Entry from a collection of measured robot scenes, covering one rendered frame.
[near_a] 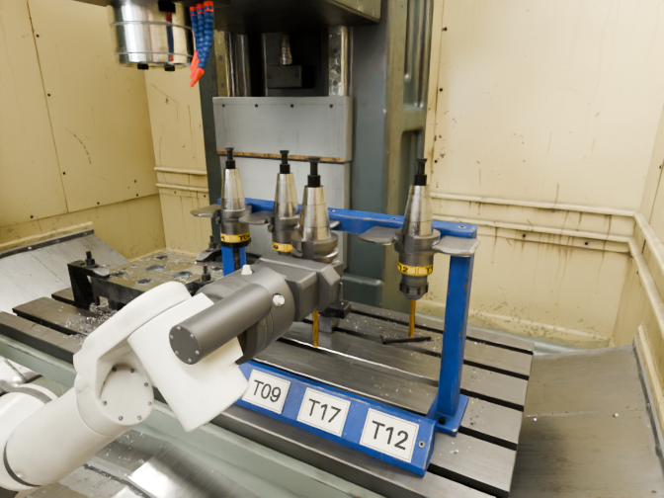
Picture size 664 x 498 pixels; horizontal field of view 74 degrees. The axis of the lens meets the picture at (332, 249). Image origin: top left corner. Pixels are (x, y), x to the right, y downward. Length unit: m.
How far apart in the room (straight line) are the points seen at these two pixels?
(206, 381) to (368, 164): 0.99
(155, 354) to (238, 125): 1.14
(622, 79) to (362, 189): 0.78
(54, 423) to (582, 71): 1.46
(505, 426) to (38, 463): 0.64
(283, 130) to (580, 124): 0.88
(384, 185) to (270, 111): 0.41
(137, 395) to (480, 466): 0.48
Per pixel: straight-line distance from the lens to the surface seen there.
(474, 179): 1.58
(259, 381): 0.79
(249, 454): 0.79
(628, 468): 0.93
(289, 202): 0.70
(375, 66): 1.28
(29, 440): 0.53
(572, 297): 1.66
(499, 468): 0.74
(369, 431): 0.71
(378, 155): 1.28
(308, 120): 1.32
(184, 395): 0.40
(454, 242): 0.63
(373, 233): 0.65
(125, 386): 0.48
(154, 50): 0.99
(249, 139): 1.45
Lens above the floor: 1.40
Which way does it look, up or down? 18 degrees down
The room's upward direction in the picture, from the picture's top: straight up
